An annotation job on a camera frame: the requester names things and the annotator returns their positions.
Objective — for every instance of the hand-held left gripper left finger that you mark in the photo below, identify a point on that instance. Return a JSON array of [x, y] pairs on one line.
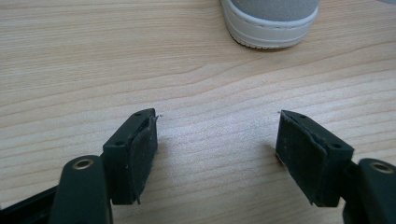
[[124, 161]]

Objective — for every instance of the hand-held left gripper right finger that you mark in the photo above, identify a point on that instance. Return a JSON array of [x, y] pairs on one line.
[[314, 161]]

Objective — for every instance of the grey shoe with white sole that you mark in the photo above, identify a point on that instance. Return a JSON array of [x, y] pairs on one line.
[[271, 28]]

